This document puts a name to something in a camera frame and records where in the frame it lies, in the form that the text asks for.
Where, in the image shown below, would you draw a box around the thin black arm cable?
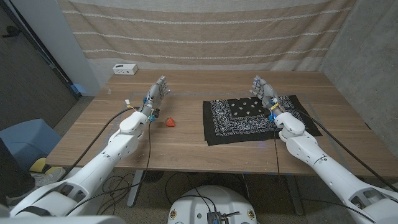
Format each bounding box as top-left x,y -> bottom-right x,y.
272,129 -> 377,224
65,120 -> 153,217

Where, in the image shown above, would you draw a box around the thin black torso cable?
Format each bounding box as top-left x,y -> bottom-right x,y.
164,172 -> 218,214

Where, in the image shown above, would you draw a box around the grey metal table leg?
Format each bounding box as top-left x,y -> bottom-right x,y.
126,169 -> 144,208
284,175 -> 305,217

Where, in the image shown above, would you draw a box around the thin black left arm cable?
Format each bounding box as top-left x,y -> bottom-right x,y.
65,120 -> 153,217

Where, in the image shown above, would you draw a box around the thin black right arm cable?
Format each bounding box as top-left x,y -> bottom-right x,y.
272,129 -> 377,224

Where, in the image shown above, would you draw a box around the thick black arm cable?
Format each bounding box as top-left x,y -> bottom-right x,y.
57,106 -> 139,182
284,106 -> 398,193

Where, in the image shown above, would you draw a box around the blue upholstered chair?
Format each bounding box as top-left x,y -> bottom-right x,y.
0,118 -> 62,171

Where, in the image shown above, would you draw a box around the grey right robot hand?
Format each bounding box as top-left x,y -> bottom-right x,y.
249,75 -> 286,115

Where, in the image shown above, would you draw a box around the left wrist yellow wire plug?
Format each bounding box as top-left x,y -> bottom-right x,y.
123,98 -> 139,110

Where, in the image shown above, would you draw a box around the beige striped backdrop cloth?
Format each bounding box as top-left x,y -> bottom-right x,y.
57,0 -> 357,72

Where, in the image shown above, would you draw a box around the white power strip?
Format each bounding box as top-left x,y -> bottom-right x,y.
112,63 -> 139,76

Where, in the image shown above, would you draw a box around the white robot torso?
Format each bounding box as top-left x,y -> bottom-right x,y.
167,185 -> 258,224

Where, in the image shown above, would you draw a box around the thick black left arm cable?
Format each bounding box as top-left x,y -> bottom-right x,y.
57,106 -> 139,182

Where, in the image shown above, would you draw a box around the small grey torso device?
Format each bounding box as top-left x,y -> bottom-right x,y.
207,212 -> 222,224

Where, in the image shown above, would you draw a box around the black round floor disc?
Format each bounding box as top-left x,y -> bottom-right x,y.
143,170 -> 165,183

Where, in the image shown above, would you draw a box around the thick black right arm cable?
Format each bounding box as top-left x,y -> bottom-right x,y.
284,106 -> 398,193

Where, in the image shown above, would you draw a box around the black paisley bandana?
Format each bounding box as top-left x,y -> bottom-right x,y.
202,95 -> 323,146

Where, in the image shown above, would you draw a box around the black floor cable loops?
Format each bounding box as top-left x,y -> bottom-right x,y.
98,173 -> 135,215

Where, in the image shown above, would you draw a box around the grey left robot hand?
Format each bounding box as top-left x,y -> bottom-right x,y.
138,75 -> 171,118

